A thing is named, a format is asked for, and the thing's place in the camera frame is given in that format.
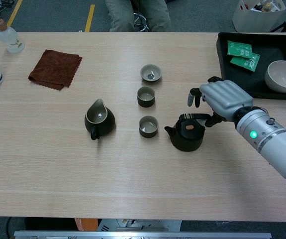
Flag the orange object under table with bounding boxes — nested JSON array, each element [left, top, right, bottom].
[[74, 218, 98, 232]]

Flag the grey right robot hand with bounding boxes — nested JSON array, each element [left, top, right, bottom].
[[187, 76, 255, 127]]

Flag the frosted glass bottle cork stopper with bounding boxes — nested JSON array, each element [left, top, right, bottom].
[[0, 18, 25, 54]]

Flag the black plastic tray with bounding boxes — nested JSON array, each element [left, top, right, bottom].
[[216, 31, 286, 101]]

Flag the chrome stool base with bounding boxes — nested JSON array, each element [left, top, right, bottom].
[[132, 9, 150, 32]]

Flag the white storage bin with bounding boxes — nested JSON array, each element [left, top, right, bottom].
[[232, 0, 286, 33]]

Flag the aluminium profile rail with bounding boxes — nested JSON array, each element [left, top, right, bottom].
[[13, 231, 272, 239]]

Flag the black cast iron teapot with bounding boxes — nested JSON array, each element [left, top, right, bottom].
[[164, 113, 212, 152]]

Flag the brown folded cloth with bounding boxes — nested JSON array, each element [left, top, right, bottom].
[[28, 49, 83, 91]]

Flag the flared beige teacup blue mark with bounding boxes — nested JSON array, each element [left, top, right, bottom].
[[140, 64, 163, 84]]

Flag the dark pitcher beige interior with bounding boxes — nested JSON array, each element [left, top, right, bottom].
[[84, 99, 116, 141]]

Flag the dark teacup beige interior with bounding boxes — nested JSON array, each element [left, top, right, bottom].
[[136, 86, 156, 108], [138, 115, 160, 138]]

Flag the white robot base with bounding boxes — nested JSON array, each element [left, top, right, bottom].
[[96, 219, 183, 232]]

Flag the seated person khaki trousers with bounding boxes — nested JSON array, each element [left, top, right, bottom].
[[104, 0, 172, 32]]

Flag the beige ceramic bowl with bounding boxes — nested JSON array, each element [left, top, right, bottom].
[[265, 60, 286, 94]]

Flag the green tea packet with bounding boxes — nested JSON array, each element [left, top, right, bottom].
[[230, 52, 261, 73], [226, 40, 253, 57]]

